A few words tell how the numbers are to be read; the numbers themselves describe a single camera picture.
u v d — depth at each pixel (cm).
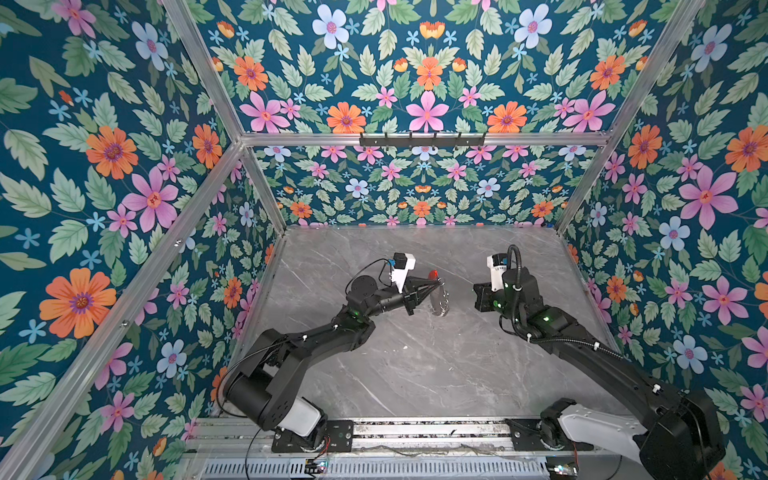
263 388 43
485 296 70
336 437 74
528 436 73
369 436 75
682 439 39
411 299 68
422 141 92
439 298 74
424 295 73
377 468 70
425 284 72
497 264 70
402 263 66
